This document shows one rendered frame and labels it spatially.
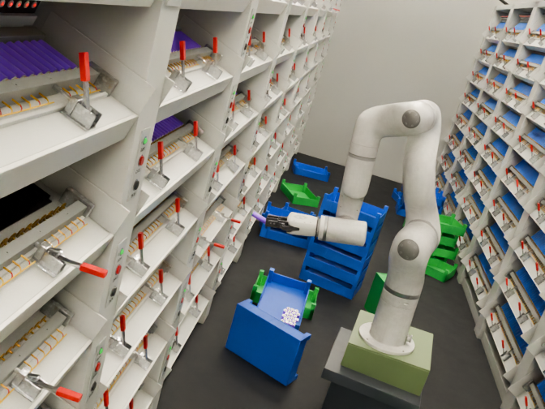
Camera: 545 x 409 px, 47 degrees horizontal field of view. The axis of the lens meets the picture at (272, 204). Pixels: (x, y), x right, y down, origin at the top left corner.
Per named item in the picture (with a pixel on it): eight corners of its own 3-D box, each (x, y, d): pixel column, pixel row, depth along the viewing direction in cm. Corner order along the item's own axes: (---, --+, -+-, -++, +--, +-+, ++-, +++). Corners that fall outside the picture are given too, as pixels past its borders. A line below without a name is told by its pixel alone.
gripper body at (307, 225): (323, 213, 216) (289, 208, 217) (320, 221, 206) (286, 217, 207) (319, 233, 218) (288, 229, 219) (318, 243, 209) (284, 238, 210)
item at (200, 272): (214, 264, 255) (233, 239, 251) (169, 337, 198) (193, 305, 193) (173, 235, 254) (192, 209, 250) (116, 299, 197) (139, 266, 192)
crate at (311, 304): (315, 302, 311) (319, 287, 309) (311, 320, 292) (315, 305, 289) (256, 283, 313) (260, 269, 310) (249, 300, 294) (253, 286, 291)
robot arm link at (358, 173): (349, 145, 215) (330, 228, 224) (348, 154, 200) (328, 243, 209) (375, 150, 214) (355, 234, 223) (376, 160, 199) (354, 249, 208)
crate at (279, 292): (295, 338, 273) (300, 326, 268) (251, 324, 274) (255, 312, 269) (308, 292, 297) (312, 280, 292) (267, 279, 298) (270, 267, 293)
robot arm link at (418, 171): (394, 260, 200) (407, 248, 215) (432, 264, 195) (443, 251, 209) (396, 101, 191) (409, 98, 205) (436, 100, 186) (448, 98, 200)
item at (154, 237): (189, 230, 176) (216, 192, 172) (101, 333, 119) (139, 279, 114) (130, 187, 175) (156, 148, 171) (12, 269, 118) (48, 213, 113)
